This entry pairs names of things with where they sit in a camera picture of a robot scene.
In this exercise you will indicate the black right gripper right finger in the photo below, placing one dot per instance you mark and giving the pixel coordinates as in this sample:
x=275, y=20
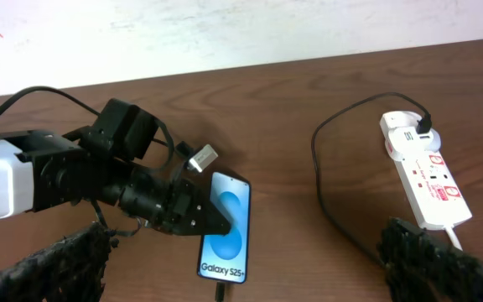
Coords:
x=419, y=267

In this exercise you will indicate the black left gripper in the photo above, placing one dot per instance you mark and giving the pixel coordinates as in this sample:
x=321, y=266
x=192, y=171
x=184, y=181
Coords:
x=176, y=207

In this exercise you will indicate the white USB charger plug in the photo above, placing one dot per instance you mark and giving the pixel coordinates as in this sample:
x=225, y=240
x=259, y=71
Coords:
x=401, y=137

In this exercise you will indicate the white power strip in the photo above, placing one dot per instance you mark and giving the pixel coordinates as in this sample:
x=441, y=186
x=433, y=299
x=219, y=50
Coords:
x=432, y=193

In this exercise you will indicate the blue Samsung Galaxy smartphone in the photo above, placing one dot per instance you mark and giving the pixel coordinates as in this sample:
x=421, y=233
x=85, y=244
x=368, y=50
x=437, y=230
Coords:
x=224, y=257

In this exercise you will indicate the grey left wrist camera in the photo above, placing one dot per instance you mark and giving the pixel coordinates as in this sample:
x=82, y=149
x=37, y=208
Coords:
x=202, y=159

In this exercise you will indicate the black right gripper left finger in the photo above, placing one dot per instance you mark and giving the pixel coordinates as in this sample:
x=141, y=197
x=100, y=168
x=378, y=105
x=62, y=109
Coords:
x=71, y=269

